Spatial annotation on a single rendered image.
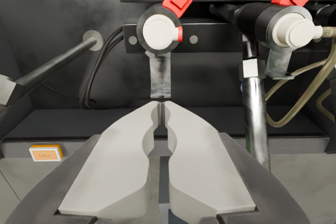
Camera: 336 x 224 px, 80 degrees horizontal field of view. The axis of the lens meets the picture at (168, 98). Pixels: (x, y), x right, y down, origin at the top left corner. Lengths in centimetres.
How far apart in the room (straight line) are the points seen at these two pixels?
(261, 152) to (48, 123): 42
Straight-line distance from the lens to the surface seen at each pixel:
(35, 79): 25
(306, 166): 217
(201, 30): 27
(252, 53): 19
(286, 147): 46
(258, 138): 18
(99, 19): 44
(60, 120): 50
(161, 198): 79
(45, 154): 44
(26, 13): 49
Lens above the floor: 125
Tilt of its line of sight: 63 degrees down
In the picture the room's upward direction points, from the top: 178 degrees clockwise
